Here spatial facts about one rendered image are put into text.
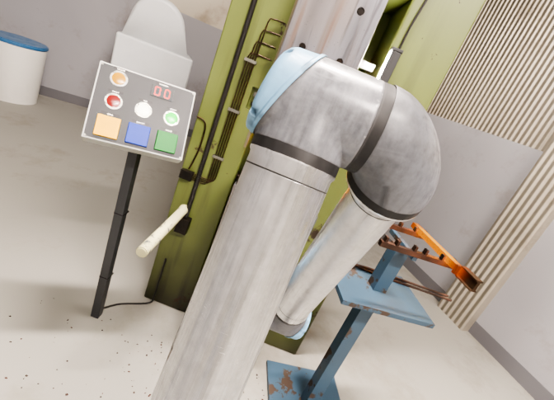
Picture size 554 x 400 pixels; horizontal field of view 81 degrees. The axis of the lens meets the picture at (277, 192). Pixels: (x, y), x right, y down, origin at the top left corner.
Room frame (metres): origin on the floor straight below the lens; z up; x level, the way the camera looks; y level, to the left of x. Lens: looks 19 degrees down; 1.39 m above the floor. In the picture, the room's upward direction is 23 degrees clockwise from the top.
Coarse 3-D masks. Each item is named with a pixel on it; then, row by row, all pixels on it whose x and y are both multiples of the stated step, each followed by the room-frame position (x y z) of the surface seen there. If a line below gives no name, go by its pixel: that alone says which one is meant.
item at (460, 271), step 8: (416, 224) 1.35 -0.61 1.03; (424, 232) 1.29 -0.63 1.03; (432, 240) 1.23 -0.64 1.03; (432, 248) 1.20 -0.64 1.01; (440, 248) 1.17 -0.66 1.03; (448, 256) 1.11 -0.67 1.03; (448, 264) 1.09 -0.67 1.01; (456, 264) 1.05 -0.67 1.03; (456, 272) 1.04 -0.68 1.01; (464, 272) 1.03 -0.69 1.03; (472, 272) 1.02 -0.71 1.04; (464, 280) 1.01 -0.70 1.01; (472, 280) 0.99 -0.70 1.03; (480, 280) 0.98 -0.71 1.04; (472, 288) 0.97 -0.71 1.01
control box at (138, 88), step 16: (112, 64) 1.14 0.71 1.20; (96, 80) 1.09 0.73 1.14; (112, 80) 1.12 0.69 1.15; (128, 80) 1.15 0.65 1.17; (144, 80) 1.18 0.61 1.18; (96, 96) 1.07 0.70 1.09; (128, 96) 1.13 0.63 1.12; (144, 96) 1.16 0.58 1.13; (160, 96) 1.19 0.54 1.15; (176, 96) 1.23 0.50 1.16; (192, 96) 1.26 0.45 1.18; (96, 112) 1.05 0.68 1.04; (112, 112) 1.08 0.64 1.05; (128, 112) 1.11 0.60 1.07; (160, 112) 1.17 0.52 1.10; (176, 112) 1.21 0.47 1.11; (160, 128) 1.15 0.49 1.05; (176, 128) 1.19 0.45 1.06; (112, 144) 1.05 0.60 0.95; (128, 144) 1.07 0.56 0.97; (176, 144) 1.17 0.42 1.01; (176, 160) 1.16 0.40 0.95
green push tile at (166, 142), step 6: (162, 132) 1.15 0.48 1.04; (156, 138) 1.13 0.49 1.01; (162, 138) 1.14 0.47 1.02; (168, 138) 1.15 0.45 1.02; (174, 138) 1.16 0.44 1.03; (156, 144) 1.12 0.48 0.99; (162, 144) 1.13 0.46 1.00; (168, 144) 1.14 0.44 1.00; (174, 144) 1.15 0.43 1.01; (162, 150) 1.12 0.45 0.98; (168, 150) 1.13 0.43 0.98; (174, 150) 1.15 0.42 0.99
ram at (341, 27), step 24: (312, 0) 1.32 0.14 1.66; (336, 0) 1.32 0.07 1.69; (360, 0) 1.32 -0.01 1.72; (384, 0) 1.32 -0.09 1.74; (312, 24) 1.32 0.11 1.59; (336, 24) 1.32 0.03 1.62; (360, 24) 1.32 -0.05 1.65; (288, 48) 1.31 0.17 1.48; (312, 48) 1.32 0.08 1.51; (336, 48) 1.32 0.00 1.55; (360, 48) 1.32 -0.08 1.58
